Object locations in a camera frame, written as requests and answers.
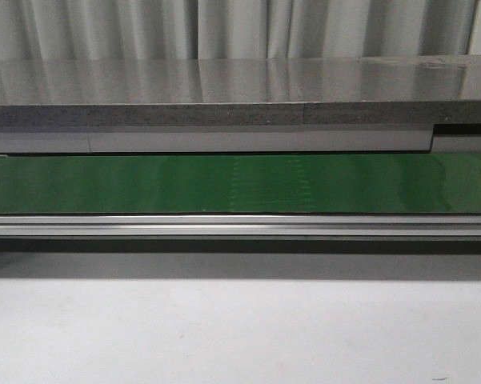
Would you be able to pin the white conveyor rear rail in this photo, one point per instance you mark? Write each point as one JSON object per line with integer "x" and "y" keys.
{"x": 442, "y": 138}

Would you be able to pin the grey stone slab bench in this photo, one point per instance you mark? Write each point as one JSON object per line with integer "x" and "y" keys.
{"x": 241, "y": 92}

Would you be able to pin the grey pleated curtain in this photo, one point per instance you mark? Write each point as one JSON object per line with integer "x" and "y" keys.
{"x": 49, "y": 30}

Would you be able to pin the aluminium conveyor front rail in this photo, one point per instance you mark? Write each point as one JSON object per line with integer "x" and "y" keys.
{"x": 255, "y": 225}

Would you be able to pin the green conveyor belt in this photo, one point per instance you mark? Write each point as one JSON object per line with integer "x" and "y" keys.
{"x": 246, "y": 183}

